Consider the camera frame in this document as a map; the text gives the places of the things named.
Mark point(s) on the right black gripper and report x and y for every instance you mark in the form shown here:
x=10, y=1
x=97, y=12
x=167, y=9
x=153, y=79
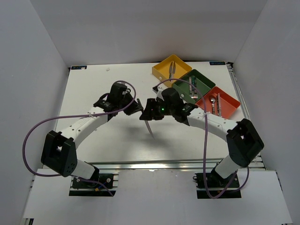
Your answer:
x=149, y=115

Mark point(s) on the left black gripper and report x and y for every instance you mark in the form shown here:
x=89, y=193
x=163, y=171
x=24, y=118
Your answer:
x=134, y=108

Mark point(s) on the dark handled knife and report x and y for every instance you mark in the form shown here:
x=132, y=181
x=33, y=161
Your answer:
x=146, y=122

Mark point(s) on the pink handled fork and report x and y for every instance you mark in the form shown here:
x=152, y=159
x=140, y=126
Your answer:
x=190, y=87

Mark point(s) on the green handled fork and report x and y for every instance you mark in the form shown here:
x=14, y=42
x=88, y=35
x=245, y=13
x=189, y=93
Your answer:
x=193, y=81

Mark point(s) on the green handled knife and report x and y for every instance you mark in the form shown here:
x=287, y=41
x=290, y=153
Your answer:
x=171, y=70

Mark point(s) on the dark handled spoon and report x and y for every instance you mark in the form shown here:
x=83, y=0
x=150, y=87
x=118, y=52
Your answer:
x=212, y=101

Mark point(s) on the dark handled fork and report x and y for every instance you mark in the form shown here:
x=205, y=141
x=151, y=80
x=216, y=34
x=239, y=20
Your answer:
x=195, y=95

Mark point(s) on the pink handled knife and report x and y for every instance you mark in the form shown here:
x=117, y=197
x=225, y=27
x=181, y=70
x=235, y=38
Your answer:
x=174, y=69

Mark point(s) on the pink handled spoon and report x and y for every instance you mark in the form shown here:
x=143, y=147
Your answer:
x=219, y=104

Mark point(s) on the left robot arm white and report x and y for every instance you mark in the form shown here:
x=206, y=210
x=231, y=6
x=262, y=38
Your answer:
x=59, y=152

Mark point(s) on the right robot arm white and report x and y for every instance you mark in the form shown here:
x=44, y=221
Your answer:
x=243, y=140

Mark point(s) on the green container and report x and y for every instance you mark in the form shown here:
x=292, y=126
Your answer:
x=202, y=82

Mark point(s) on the yellow container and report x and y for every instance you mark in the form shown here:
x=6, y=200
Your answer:
x=161, y=70

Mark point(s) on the left blue table label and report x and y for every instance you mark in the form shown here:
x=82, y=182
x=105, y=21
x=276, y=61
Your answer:
x=79, y=67

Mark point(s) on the blue table label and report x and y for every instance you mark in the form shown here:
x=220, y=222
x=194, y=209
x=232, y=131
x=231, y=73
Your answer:
x=79, y=67
x=216, y=63

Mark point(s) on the right blue table label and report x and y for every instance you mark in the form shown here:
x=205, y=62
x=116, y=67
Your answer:
x=216, y=63

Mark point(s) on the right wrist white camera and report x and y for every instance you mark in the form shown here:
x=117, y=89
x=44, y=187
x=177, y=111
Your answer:
x=158, y=91

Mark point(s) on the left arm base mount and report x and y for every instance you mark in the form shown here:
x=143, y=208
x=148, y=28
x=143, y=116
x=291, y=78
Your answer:
x=106, y=186

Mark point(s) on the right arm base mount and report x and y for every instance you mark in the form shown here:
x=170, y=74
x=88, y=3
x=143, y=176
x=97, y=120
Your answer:
x=215, y=187

